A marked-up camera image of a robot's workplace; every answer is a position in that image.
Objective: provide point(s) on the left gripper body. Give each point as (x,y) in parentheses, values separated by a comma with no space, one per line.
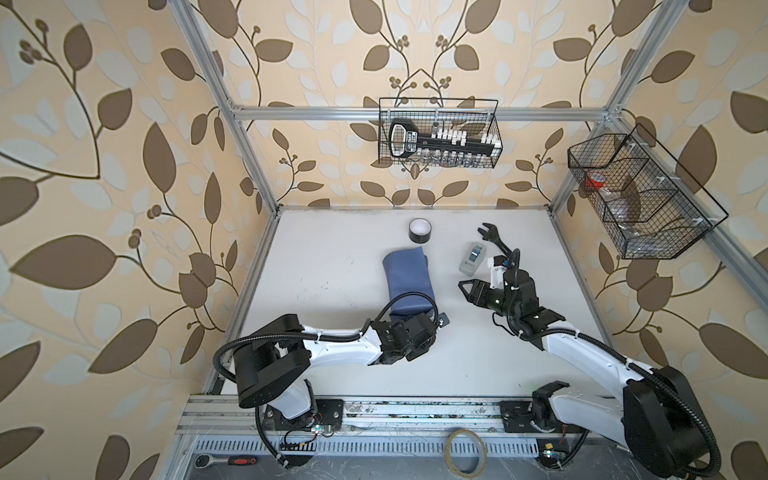
(416,351)

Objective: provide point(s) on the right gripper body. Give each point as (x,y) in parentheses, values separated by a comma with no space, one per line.
(497,304)

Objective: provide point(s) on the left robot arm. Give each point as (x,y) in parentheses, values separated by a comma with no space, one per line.
(269,366)

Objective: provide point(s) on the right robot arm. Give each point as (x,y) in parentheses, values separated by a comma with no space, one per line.
(653,412)

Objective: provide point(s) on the white tape dispenser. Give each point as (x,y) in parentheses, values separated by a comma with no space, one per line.
(472,259)

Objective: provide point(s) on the black adjustable wrench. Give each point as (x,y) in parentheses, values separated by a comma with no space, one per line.
(489,232)

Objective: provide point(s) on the black tape roll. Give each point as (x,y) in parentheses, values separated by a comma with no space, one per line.
(419,230)

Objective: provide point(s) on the red object in basket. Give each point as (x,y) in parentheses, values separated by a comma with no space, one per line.
(594,181)

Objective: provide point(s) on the socket set holder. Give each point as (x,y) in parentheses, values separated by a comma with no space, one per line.
(404,140)

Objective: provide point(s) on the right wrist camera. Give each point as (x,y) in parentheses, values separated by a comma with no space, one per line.
(498,266)

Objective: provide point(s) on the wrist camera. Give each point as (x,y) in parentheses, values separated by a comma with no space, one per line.
(442,320)
(498,266)

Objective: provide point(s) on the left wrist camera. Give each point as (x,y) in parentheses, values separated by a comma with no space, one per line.
(442,320)

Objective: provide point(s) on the right wire basket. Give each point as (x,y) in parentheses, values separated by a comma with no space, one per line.
(653,206)

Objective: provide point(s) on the wire basket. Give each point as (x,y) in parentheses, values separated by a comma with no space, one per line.
(653,206)
(476,116)

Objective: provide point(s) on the back wire basket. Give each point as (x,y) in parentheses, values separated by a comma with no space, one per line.
(476,116)

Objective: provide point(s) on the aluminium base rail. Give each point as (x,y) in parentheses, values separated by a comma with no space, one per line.
(371,415)

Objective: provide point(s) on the red handled ratchet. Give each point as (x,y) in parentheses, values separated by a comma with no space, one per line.
(203,461)

